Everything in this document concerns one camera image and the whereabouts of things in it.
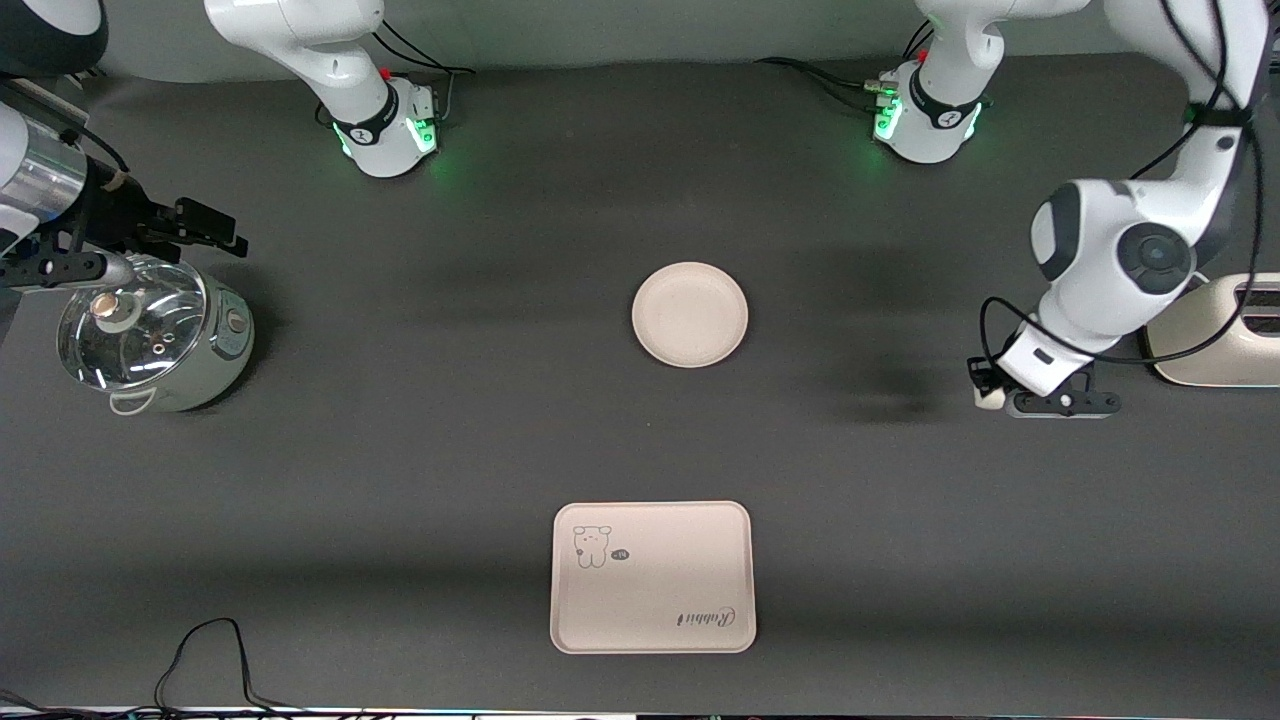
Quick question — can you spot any round cream plate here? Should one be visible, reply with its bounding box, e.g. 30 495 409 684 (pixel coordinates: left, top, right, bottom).
631 261 750 370

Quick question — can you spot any cream tray with bear print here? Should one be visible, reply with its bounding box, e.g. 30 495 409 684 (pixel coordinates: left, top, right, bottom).
550 501 757 655

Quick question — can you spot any glass pot lid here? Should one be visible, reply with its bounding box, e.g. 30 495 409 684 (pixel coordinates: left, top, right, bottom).
57 252 209 391

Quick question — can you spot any pale green electric pot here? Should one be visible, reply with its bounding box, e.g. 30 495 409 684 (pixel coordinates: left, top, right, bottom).
105 262 256 416

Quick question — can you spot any cream toaster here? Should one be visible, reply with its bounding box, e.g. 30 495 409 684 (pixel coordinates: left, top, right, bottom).
1143 271 1280 389

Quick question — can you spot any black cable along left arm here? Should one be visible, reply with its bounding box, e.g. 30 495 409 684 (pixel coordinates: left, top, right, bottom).
979 0 1264 367

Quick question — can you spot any thin black looped cable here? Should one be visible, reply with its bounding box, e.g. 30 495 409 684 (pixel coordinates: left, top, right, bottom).
150 617 401 720

